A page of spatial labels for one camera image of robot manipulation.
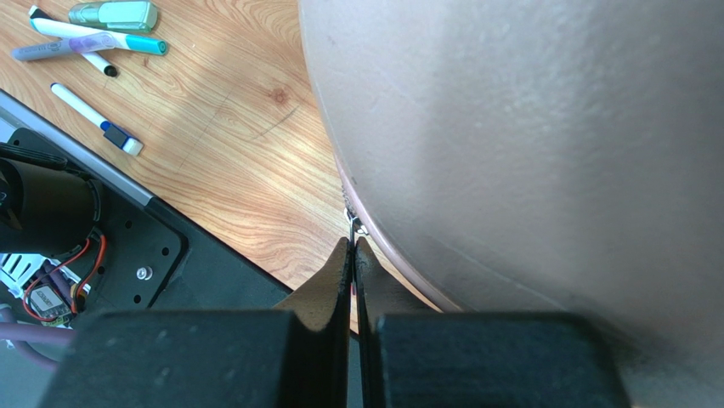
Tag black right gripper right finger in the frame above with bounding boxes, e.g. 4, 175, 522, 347
354, 239, 631, 407

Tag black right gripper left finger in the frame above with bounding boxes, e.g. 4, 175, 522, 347
40, 238, 352, 407

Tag pink suitcase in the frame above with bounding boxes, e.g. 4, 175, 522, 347
298, 1, 723, 407

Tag white blue marker pen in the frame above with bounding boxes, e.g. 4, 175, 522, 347
50, 82, 144, 156

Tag green marker pens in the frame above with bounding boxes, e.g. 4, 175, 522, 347
11, 1, 168, 77

